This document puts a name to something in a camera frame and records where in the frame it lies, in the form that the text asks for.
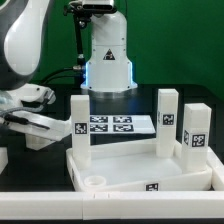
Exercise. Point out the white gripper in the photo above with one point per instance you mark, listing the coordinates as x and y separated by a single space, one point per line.
35 124

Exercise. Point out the white desk top tray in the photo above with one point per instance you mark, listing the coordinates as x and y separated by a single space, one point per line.
134 166

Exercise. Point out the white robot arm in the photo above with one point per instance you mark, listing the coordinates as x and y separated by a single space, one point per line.
21 31

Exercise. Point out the white marker sheet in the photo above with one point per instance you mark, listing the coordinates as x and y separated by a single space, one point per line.
121 124

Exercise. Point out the white left border block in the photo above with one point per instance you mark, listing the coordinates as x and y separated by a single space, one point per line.
3 158

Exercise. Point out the white front border bar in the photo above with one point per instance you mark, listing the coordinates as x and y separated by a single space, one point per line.
110 205

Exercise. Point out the white border bar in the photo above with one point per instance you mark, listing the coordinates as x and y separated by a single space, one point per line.
110 205
217 170

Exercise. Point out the white right border bar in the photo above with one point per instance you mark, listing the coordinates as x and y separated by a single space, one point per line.
217 170

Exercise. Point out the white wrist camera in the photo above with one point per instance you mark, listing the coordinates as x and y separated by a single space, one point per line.
33 93

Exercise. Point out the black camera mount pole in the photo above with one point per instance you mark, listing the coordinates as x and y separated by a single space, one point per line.
79 36

